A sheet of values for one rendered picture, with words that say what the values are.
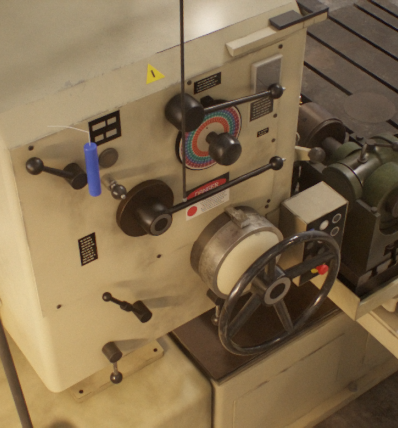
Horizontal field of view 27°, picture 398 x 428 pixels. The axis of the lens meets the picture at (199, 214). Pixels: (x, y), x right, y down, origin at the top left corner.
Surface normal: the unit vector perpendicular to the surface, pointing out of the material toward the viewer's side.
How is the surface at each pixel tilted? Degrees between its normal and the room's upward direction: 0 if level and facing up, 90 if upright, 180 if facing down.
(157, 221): 90
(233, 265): 72
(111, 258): 90
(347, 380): 90
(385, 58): 0
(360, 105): 0
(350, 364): 90
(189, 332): 0
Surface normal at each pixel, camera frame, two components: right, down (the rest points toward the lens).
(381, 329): -0.81, 0.40
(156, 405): 0.00, -0.73
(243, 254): 0.30, 0.27
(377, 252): 0.58, 0.56
